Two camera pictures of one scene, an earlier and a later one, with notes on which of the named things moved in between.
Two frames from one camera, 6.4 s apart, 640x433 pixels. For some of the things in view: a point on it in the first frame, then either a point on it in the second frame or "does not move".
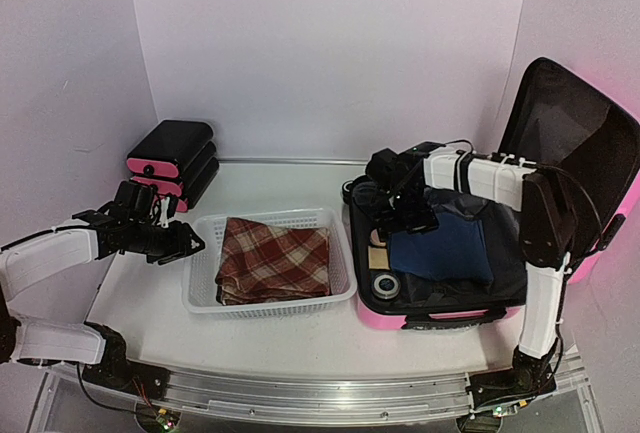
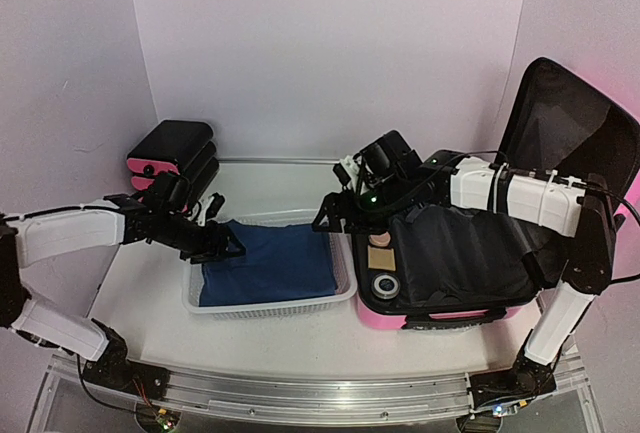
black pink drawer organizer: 179,158 does not move
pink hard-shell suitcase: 466,275 does not move
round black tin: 386,286 does not move
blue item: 455,250 → 279,262
